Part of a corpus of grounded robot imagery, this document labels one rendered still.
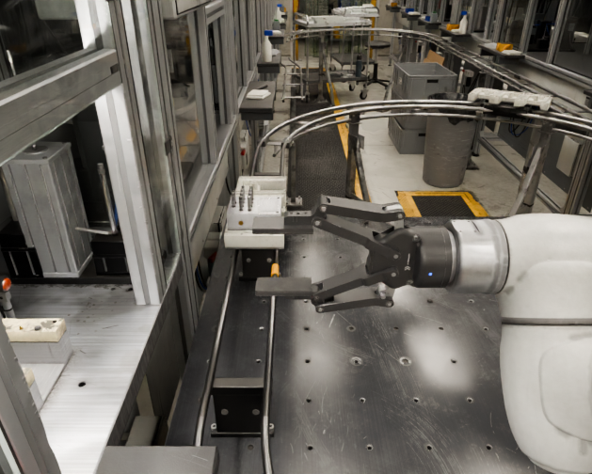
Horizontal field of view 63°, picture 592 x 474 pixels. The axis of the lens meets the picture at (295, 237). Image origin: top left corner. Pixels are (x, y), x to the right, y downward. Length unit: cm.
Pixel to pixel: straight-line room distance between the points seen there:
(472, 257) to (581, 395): 17
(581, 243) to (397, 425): 52
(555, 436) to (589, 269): 18
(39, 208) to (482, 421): 89
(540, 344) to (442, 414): 46
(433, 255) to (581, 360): 18
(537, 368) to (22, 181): 80
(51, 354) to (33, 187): 29
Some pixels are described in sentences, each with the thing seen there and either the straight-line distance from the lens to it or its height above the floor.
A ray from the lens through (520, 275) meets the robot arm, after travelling 60.
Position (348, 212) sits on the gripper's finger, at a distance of 54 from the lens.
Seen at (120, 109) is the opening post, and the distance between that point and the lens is 74.
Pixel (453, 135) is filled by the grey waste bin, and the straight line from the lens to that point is 357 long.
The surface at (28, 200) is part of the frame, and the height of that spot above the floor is 108.
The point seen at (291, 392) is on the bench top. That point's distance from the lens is 102.
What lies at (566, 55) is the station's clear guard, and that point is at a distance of 335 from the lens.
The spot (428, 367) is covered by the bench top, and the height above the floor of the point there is 68.
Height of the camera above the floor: 143
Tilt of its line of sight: 29 degrees down
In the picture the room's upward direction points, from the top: straight up
